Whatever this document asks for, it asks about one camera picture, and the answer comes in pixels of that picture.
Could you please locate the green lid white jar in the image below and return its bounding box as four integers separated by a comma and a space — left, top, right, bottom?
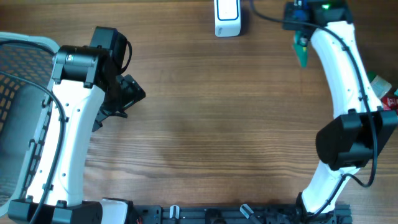
367, 72, 392, 99

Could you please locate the red coffee stick sachet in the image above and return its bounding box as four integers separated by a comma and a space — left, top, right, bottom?
381, 96, 398, 111

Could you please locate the green snack bag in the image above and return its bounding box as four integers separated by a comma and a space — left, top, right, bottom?
293, 31, 309, 68

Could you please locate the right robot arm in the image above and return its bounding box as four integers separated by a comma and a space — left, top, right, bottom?
282, 1, 397, 218

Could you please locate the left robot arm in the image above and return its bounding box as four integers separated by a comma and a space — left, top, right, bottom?
7, 27, 146, 223

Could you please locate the white barcode scanner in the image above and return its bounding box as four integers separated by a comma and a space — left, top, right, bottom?
213, 0, 242, 37

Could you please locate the grey plastic mesh basket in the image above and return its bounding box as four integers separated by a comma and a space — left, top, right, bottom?
1, 32, 59, 215

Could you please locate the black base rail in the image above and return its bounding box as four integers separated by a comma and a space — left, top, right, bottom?
127, 204, 353, 224

